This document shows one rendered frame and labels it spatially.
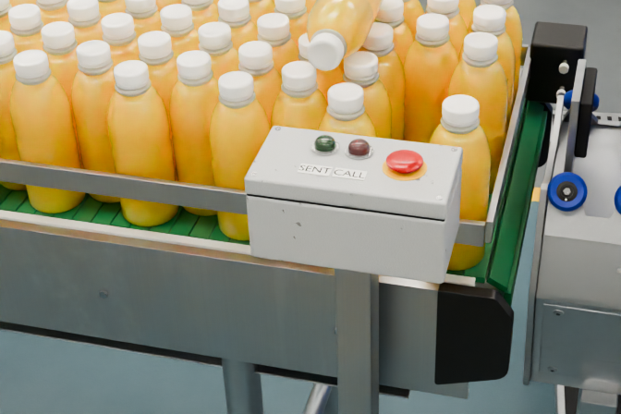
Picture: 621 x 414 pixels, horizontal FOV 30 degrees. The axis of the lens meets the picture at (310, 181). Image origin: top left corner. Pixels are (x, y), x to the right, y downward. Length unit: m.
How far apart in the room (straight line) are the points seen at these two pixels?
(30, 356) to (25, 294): 1.10
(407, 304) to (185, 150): 0.31
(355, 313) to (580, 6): 2.78
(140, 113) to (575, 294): 0.55
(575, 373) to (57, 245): 0.68
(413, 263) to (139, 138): 0.38
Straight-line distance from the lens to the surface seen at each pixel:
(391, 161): 1.13
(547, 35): 1.59
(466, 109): 1.23
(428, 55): 1.40
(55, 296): 1.51
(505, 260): 1.36
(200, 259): 1.37
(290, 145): 1.18
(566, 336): 1.48
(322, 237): 1.15
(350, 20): 1.29
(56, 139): 1.41
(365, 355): 1.28
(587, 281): 1.39
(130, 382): 2.52
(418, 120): 1.43
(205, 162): 1.37
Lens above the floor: 1.74
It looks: 35 degrees down
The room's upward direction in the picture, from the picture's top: 3 degrees counter-clockwise
